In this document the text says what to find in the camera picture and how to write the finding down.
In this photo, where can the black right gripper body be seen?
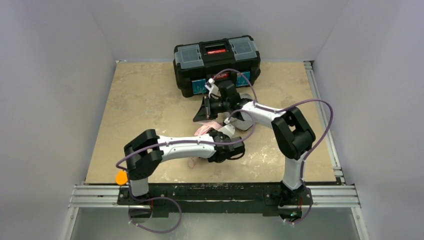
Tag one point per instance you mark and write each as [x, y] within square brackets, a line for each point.
[208, 107]

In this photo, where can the pink and black folding umbrella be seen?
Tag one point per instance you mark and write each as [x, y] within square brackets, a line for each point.
[203, 129]

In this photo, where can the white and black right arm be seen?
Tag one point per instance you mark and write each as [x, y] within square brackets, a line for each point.
[292, 132]

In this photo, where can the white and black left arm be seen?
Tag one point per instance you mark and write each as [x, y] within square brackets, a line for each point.
[146, 151]

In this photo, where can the grey umbrella case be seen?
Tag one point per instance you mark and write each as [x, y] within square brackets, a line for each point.
[247, 122]

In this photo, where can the black plastic toolbox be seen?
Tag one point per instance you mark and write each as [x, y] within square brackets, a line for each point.
[236, 59]

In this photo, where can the orange object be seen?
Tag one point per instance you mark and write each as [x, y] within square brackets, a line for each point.
[121, 178]

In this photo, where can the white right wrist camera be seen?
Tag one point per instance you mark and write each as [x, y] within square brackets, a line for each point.
[212, 88]

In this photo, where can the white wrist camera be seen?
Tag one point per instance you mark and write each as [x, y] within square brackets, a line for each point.
[228, 130]
[212, 88]

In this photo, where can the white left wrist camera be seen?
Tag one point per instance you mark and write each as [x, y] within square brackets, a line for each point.
[228, 130]

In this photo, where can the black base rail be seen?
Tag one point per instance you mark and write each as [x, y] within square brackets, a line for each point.
[270, 199]

